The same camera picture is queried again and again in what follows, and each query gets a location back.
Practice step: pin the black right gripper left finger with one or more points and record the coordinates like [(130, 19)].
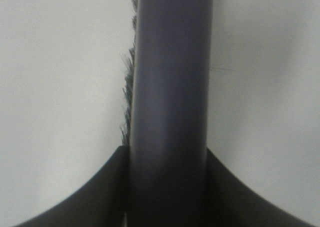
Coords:
[(100, 202)]

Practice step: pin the grey hand brush black bristles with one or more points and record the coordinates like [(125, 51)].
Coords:
[(169, 112)]

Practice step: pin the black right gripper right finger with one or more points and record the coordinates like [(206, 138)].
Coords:
[(230, 203)]

